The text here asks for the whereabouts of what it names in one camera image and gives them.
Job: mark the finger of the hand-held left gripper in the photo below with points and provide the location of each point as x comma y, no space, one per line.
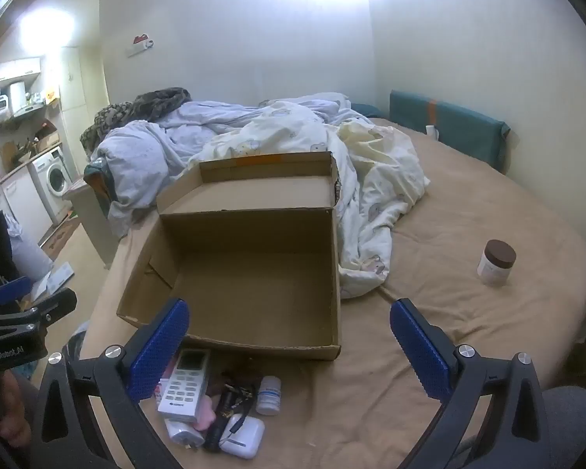
53,307
10,290

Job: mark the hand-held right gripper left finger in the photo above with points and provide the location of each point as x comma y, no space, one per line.
158,347

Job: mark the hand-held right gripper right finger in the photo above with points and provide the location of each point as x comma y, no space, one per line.
420,351

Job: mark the white remote control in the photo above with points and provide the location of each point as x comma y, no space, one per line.
185,383

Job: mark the pink soft toy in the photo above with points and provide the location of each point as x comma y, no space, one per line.
206,413

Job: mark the white charger adapter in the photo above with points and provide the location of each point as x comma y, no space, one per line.
183,432

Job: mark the white pill bottle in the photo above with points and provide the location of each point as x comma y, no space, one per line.
268,395

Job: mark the white earbuds case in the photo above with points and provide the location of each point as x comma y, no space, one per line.
241,437

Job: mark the cardboard box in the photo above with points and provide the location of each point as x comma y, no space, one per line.
254,264

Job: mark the person's left hand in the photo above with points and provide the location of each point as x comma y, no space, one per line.
2,417

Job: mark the papers on floor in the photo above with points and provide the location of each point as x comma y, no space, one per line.
53,281

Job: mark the light blue bag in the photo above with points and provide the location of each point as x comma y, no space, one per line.
29,259

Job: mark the white kitchen base cabinet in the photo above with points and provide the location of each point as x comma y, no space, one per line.
27,205

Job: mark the grey bedside table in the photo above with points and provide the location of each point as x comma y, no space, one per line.
90,220

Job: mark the white jar brown lid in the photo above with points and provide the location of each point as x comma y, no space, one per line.
495,264

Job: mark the white washing machine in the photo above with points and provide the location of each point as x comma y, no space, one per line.
53,176

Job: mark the teal orange pillow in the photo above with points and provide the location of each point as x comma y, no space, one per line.
97,180

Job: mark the small white cup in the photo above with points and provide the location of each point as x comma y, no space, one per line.
432,132

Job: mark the dark patterned blanket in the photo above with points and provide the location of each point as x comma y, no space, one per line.
151,102

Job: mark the teal headboard cushion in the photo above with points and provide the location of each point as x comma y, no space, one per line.
464,127

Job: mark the white printed duvet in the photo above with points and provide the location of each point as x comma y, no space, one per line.
283,132

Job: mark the white wall cabinet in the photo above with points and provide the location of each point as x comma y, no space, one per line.
12,71

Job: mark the white wall rack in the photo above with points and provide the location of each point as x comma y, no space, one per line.
140,45

